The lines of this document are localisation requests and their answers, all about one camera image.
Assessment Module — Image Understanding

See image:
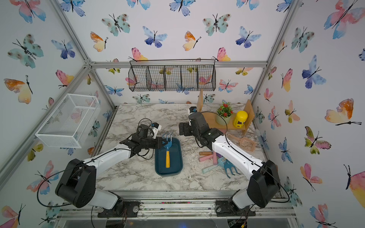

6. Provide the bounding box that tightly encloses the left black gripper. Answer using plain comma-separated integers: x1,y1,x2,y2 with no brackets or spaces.
140,136,168,150

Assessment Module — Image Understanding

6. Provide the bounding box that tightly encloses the green fork wooden handle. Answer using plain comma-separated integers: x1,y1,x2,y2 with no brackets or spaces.
199,152,213,156

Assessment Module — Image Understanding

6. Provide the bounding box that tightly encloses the purple rake pink handle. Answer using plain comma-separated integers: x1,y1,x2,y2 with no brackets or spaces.
199,154,213,162
213,152,222,165

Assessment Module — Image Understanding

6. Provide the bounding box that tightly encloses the teal plastic storage box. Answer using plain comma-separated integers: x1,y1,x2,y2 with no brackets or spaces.
155,137,183,177

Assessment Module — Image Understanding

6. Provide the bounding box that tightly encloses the light blue rake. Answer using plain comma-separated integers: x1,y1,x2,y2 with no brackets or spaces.
202,164,219,174

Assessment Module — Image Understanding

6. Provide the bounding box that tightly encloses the teal claw rake yellow handle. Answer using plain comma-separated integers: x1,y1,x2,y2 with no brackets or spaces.
218,157,240,179

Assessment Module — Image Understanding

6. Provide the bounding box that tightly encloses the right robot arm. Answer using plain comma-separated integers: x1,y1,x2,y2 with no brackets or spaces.
179,112,280,209

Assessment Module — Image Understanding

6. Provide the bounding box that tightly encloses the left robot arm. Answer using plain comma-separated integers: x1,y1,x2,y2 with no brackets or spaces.
55,123,166,210

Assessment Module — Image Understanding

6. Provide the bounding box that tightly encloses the wooden shelf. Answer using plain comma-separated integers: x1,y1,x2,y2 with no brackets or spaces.
196,89,256,136

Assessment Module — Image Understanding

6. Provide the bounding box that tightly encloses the potted red flower plant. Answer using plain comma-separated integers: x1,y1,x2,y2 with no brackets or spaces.
215,101,233,126

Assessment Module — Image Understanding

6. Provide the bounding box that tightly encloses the yellow jar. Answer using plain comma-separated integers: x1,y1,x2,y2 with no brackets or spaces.
233,111,248,128

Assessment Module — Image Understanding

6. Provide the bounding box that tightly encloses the orange plastic spatula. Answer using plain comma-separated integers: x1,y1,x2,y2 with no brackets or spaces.
228,134,256,153

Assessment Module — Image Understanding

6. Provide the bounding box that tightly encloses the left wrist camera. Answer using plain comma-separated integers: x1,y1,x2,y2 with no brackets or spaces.
151,122,162,139

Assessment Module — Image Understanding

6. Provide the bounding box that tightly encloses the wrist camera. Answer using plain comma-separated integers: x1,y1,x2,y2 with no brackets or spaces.
189,106,197,114
151,122,162,139

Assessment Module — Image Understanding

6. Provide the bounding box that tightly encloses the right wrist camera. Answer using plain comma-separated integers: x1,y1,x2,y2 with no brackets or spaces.
189,106,197,114

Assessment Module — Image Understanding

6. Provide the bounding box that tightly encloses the black wire wall basket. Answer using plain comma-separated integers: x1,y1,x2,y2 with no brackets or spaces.
126,59,216,94

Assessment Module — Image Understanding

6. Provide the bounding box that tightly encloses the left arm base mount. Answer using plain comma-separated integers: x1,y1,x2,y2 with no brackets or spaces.
98,200,140,219

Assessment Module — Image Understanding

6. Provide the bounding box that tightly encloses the white mesh wall basket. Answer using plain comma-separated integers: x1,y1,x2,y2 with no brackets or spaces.
35,94,100,148

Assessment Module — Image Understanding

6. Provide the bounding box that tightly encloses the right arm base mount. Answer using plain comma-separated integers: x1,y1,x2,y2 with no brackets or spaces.
215,200,256,217

